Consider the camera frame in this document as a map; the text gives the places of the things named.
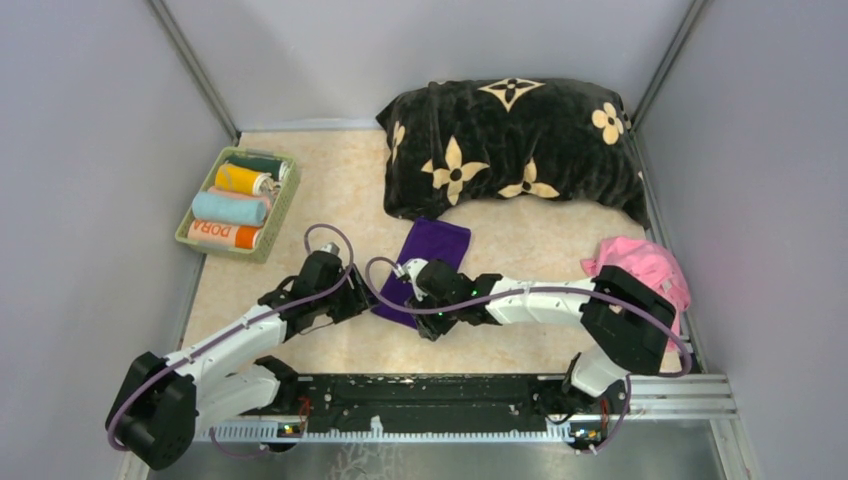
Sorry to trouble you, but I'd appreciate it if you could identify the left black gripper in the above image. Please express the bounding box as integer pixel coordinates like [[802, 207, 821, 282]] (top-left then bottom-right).
[[314, 262, 381, 324]]

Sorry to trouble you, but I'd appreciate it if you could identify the purple towel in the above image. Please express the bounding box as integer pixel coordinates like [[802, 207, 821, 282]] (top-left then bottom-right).
[[380, 218, 471, 306]]

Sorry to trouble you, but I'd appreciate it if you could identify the light blue towel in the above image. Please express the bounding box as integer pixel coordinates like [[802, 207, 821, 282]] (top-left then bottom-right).
[[191, 192, 268, 227]]

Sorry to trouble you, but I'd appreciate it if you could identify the black floral blanket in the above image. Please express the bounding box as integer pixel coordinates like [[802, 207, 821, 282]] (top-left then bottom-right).
[[376, 77, 650, 227]]

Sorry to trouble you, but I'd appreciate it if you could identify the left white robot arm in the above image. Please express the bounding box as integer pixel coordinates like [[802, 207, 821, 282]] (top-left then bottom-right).
[[105, 250, 377, 470]]

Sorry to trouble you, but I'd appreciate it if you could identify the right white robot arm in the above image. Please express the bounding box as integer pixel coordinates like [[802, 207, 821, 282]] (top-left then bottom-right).
[[400, 259, 676, 412]]

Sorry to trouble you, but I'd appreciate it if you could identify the green plastic basket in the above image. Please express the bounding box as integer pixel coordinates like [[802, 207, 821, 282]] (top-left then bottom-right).
[[174, 147, 300, 263]]

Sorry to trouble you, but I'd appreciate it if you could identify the orange DORA rolled towel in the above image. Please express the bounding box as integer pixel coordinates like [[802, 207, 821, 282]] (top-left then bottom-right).
[[186, 219, 261, 249]]

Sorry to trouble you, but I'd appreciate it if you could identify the dark green rolled towel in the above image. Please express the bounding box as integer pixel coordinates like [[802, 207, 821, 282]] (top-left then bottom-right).
[[225, 154, 289, 181]]

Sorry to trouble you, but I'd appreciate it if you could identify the yellow rolled towel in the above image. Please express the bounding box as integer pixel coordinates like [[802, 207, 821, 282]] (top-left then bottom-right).
[[213, 163, 274, 196]]

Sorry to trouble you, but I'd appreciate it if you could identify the pink rolled towel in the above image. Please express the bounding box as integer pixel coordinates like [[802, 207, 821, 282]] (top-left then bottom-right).
[[206, 186, 274, 207]]

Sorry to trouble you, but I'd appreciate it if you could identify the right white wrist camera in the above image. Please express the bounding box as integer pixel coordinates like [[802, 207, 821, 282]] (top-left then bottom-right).
[[393, 258, 429, 288]]

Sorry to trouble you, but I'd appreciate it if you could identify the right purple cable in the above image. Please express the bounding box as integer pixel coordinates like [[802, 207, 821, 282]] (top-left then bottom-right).
[[364, 256, 694, 455]]

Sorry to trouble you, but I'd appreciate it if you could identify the purple cable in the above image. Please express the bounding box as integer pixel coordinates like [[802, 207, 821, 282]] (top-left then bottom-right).
[[364, 256, 694, 455], [105, 223, 356, 462]]

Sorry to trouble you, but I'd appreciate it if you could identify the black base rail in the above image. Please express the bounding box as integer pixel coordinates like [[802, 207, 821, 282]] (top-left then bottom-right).
[[250, 374, 570, 434]]

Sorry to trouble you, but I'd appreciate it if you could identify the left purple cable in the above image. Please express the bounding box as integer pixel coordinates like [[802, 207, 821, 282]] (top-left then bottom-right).
[[105, 223, 356, 462]]

